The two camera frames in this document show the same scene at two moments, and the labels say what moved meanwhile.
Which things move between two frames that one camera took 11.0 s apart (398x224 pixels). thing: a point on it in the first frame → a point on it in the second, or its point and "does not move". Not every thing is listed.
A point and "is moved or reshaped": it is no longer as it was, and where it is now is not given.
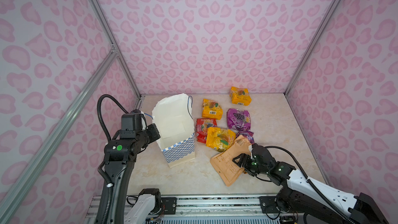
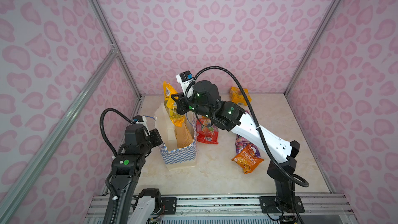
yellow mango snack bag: x=219 y=139 → x=170 y=105
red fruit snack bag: x=202 y=125 does not move
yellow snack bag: x=240 y=96 does not move
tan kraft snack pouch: x=228 y=170 → x=184 y=137
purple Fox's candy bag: x=245 y=131 is moved or reshaped
